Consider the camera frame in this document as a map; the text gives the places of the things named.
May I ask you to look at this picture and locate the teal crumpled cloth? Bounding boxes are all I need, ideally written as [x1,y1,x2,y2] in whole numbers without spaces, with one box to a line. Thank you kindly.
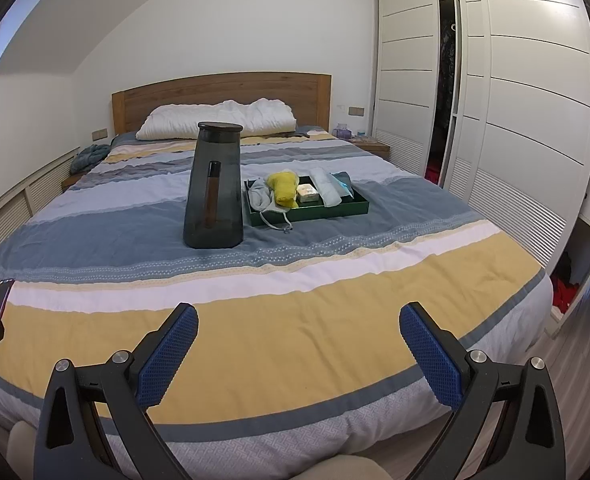
[70,144,112,173]

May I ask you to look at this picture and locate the dark blue-green cloth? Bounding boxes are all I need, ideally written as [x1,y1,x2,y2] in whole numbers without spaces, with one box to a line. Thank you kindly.
[331,171,354,199]

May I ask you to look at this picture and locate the clear plastic packet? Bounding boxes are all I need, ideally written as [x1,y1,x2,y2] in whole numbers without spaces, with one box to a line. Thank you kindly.
[320,176,344,209]

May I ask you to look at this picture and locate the green tray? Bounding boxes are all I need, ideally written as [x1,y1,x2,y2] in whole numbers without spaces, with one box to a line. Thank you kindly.
[243,172,370,228]

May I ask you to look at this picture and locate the hanging dark clothes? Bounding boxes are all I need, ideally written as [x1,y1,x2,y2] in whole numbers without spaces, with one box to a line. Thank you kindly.
[437,0,456,111]

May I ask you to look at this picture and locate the dark grey water jug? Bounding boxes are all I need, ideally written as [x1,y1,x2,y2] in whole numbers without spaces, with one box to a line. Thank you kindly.
[183,121,246,250]

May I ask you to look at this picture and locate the beige cloth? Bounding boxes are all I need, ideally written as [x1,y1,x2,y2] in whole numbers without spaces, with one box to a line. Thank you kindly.
[295,455,393,480]

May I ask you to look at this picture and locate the grey cloth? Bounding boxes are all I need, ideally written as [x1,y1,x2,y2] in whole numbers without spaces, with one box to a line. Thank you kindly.
[247,177,294,234]

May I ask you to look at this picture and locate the wooden headboard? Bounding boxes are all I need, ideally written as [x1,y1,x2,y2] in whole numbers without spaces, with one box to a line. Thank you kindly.
[111,72,333,136]

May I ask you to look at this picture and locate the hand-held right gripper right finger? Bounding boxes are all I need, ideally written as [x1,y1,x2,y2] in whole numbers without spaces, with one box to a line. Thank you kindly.
[398,301,568,480]

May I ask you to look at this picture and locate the white louvered wardrobe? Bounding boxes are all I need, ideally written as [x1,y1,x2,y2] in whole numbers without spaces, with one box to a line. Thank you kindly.
[372,0,590,266]

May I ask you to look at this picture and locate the white pillow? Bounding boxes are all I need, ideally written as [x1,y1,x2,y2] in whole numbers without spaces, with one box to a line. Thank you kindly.
[136,99,297,141]

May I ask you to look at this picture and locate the yellow towel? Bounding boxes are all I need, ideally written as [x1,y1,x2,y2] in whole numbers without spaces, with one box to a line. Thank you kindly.
[267,171,300,209]

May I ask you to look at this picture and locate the white louvered wall cabinet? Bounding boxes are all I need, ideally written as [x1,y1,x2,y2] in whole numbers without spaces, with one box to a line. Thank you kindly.
[0,147,83,261]

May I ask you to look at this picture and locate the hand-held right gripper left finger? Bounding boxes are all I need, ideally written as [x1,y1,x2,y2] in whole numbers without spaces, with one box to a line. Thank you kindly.
[32,302,200,480]

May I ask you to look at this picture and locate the wooden nightstand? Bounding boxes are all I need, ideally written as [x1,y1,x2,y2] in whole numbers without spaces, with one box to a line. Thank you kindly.
[352,140,392,161]
[61,170,88,192]

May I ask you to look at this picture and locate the bed with striped bedspread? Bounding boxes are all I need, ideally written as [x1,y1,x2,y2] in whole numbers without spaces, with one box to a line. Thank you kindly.
[0,125,556,480]

